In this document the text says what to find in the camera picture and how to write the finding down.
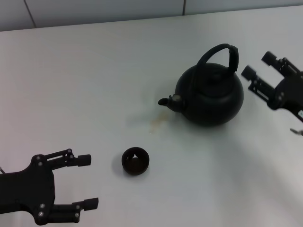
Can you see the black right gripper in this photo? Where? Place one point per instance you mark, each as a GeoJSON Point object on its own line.
{"type": "Point", "coordinates": [291, 94]}

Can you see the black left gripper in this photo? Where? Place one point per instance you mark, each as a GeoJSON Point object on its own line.
{"type": "Point", "coordinates": [26, 191]}

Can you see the small black teacup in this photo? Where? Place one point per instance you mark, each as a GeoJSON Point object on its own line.
{"type": "Point", "coordinates": [136, 169]}

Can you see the black round teapot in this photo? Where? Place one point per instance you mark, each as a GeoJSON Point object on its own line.
{"type": "Point", "coordinates": [208, 104]}

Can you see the spilled tea puddle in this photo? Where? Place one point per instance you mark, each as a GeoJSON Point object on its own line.
{"type": "Point", "coordinates": [157, 121]}

